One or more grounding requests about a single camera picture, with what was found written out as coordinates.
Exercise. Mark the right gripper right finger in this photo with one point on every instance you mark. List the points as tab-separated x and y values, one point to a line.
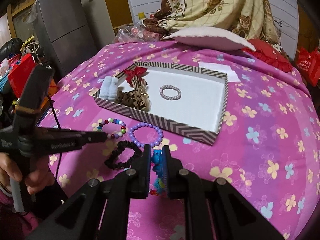
171	177

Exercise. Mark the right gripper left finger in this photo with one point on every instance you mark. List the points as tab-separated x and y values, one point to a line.
141	179

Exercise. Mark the black scrunchie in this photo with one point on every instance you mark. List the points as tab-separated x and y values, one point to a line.
123	155

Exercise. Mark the light blue fluffy scrunchie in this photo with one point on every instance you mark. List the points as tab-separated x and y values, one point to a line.
109	88

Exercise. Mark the person left hand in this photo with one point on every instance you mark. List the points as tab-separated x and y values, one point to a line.
36	181

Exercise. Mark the striped cardboard box tray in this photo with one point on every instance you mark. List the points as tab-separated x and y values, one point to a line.
185	100

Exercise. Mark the brown scrunchie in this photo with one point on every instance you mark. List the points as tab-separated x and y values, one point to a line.
131	99

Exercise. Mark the pink floral bedsheet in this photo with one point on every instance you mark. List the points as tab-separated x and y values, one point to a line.
268	146

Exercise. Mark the white paper sheet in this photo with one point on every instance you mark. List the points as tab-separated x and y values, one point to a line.
231	74

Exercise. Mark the grey refrigerator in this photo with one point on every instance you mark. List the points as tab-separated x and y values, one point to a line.
71	31

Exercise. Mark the white pink pillow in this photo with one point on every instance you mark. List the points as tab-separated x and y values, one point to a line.
210	38

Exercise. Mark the clear plastic bag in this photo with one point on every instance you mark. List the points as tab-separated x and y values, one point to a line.
136	33

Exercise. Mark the red cushion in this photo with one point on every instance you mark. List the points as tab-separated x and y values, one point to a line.
266	53

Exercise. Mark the red gift bag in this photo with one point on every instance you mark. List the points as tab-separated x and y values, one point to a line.
308	65

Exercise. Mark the beige floral blanket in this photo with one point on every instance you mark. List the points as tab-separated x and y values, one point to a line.
250	19

